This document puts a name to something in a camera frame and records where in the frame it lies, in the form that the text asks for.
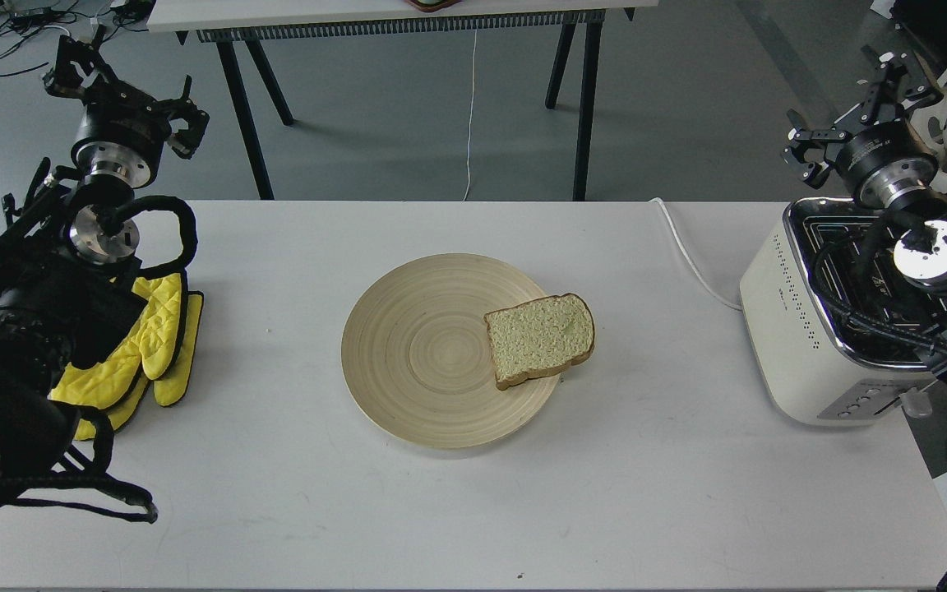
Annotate black floor cables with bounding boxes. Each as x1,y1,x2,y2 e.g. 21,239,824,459
0,0,154,80

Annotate slice of bread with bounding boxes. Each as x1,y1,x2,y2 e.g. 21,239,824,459
483,293,595,391

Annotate yellow oven mitt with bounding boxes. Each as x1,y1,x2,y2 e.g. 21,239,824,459
49,272,206,431

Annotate white toaster power cable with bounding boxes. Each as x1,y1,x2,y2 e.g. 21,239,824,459
649,197,744,312

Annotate cream white toaster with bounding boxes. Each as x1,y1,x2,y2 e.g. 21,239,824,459
740,197,947,428

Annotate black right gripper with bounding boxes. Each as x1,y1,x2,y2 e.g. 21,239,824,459
783,52,944,210

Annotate round wooden plate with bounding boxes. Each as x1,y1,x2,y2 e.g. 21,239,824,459
340,252,560,450

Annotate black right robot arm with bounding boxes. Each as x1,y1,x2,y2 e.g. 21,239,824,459
782,53,947,386

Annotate white hanging cable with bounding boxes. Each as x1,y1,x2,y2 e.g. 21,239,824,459
462,30,478,201

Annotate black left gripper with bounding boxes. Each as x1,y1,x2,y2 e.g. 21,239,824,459
43,24,210,188

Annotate white background table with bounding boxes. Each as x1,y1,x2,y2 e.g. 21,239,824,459
146,1,648,201

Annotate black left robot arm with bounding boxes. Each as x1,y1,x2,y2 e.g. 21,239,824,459
0,26,208,522

